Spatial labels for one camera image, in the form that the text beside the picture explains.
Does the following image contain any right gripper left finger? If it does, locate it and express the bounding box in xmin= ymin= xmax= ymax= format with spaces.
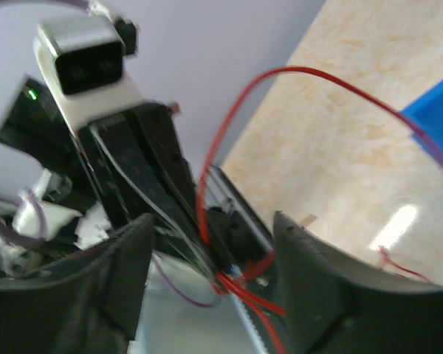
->
xmin=0 ymin=214 xmax=154 ymax=354

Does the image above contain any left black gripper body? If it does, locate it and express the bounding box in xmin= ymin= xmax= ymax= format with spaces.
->
xmin=76 ymin=102 xmax=185 ymax=229

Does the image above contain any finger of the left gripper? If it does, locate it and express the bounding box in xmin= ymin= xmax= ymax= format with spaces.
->
xmin=88 ymin=111 xmax=216 ymax=283

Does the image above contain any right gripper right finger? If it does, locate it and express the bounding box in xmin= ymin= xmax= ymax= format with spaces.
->
xmin=273 ymin=212 xmax=443 ymax=353

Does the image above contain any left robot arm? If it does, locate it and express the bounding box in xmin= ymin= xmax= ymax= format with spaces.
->
xmin=0 ymin=77 xmax=216 ymax=280

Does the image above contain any blue three-compartment bin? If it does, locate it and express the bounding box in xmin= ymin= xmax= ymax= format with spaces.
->
xmin=402 ymin=80 xmax=443 ymax=166

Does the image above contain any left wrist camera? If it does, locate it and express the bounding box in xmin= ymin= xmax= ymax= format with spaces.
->
xmin=33 ymin=1 xmax=143 ymax=132

